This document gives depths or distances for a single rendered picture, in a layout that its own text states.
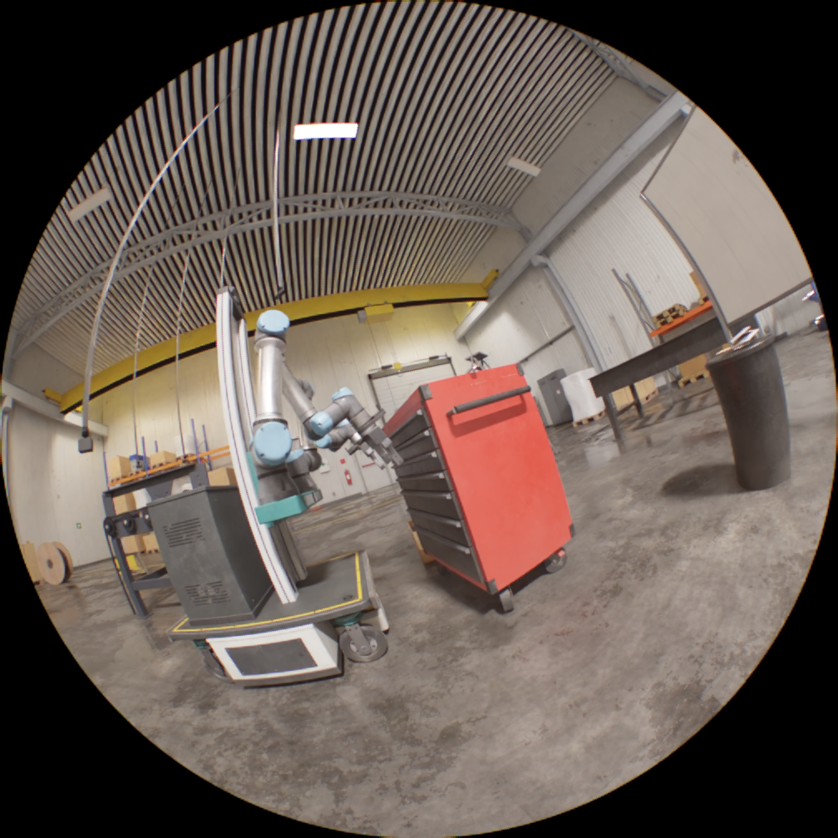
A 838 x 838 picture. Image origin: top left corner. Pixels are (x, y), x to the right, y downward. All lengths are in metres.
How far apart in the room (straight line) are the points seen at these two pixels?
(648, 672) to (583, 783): 0.32
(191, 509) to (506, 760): 1.19
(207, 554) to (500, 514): 1.07
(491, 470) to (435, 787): 0.98
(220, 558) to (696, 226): 3.16
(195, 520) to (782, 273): 3.10
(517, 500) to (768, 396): 1.21
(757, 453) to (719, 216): 1.49
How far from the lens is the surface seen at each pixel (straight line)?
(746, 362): 1.39
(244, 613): 1.15
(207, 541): 1.11
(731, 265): 2.33
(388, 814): 0.81
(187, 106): 8.06
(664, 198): 2.57
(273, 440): 0.81
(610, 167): 9.28
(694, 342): 3.44
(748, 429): 1.47
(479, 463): 0.94
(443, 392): 0.93
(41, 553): 9.10
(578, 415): 7.69
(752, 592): 1.05
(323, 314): 9.17
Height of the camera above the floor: 0.72
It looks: 7 degrees up
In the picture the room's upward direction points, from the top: 19 degrees counter-clockwise
